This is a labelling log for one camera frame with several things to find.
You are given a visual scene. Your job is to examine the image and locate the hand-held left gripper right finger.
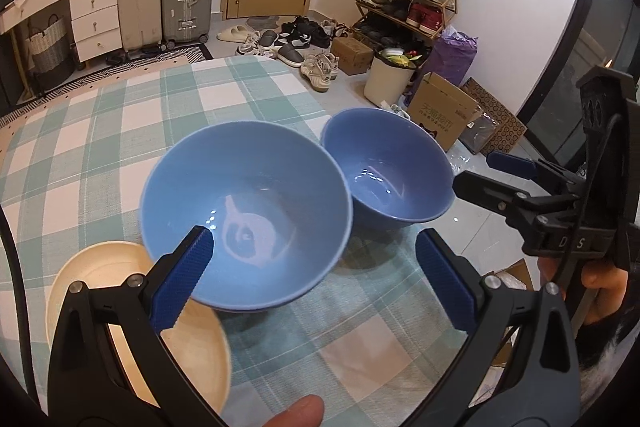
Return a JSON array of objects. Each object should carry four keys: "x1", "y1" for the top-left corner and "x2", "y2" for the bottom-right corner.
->
[{"x1": 405, "y1": 228, "x2": 583, "y2": 427}]

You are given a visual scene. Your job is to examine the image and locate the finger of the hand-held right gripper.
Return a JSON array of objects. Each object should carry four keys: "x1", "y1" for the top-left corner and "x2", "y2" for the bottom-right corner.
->
[
  {"x1": 452, "y1": 171, "x2": 556, "y2": 228},
  {"x1": 486, "y1": 151, "x2": 586, "y2": 194}
]

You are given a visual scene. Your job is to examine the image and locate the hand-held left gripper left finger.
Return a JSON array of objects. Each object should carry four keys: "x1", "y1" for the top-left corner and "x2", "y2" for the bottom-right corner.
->
[{"x1": 47, "y1": 226, "x2": 223, "y2": 427}]

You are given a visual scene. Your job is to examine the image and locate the cream round plate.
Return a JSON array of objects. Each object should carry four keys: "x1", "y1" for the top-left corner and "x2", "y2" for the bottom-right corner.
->
[{"x1": 45, "y1": 241, "x2": 232, "y2": 415}]

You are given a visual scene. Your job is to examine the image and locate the person's right forearm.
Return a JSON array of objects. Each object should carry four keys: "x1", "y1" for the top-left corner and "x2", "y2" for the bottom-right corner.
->
[{"x1": 575, "y1": 312, "x2": 632, "y2": 390}]

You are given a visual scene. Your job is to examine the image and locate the person's right hand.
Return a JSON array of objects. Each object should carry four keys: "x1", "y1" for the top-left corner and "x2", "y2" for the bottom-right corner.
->
[{"x1": 537, "y1": 254, "x2": 632, "y2": 328}]

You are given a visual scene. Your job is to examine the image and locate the person's left hand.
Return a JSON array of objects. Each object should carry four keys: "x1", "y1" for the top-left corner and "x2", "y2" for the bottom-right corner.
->
[{"x1": 262, "y1": 394, "x2": 326, "y2": 427}]

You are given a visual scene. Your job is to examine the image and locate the brown dotted board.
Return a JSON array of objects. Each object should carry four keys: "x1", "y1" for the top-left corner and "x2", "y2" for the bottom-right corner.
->
[{"x1": 460, "y1": 78, "x2": 528, "y2": 158}]

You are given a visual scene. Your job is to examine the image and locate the grey flat bag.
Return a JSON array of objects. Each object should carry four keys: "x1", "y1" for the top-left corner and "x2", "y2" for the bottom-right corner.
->
[{"x1": 460, "y1": 117, "x2": 496, "y2": 152}]

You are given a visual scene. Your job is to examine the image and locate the labelled cardboard box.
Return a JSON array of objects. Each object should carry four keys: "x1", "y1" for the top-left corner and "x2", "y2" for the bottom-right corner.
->
[{"x1": 470, "y1": 257, "x2": 538, "y2": 408}]

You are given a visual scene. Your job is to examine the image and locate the large open cardboard box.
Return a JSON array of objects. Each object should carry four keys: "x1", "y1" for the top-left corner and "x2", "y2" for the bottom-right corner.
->
[{"x1": 407, "y1": 72, "x2": 483, "y2": 152}]

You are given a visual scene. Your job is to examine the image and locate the purple plastic bag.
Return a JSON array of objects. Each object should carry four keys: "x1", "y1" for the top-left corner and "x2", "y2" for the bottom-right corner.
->
[{"x1": 425, "y1": 27, "x2": 478, "y2": 88}]

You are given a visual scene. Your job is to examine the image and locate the white trash bin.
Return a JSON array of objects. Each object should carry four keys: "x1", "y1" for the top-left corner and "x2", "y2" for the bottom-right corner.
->
[{"x1": 364, "y1": 48, "x2": 417, "y2": 108}]

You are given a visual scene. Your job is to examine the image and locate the teal checked tablecloth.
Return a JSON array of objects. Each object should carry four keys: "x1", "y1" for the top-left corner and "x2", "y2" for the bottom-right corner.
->
[{"x1": 0, "y1": 54, "x2": 501, "y2": 427}]

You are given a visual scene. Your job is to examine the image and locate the small closed cardboard box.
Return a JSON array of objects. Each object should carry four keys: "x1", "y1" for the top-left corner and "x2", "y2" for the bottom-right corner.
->
[{"x1": 331, "y1": 36, "x2": 375, "y2": 75}]

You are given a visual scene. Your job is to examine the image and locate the group of slippers and shoes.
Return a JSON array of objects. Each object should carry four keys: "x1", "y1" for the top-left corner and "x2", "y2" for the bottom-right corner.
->
[{"x1": 216, "y1": 16, "x2": 351, "y2": 92}]

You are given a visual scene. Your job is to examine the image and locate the grey white laundry basket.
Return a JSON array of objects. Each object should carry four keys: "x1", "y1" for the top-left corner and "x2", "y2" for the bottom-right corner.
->
[{"x1": 26, "y1": 14, "x2": 73, "y2": 75}]

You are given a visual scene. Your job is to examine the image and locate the white dressing table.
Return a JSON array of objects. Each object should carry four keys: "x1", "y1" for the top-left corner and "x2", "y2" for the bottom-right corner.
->
[{"x1": 0, "y1": 0, "x2": 121, "y2": 62}]

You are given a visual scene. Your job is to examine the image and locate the black cable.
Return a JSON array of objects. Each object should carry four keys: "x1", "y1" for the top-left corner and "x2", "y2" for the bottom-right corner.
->
[{"x1": 0, "y1": 207, "x2": 43, "y2": 413}]

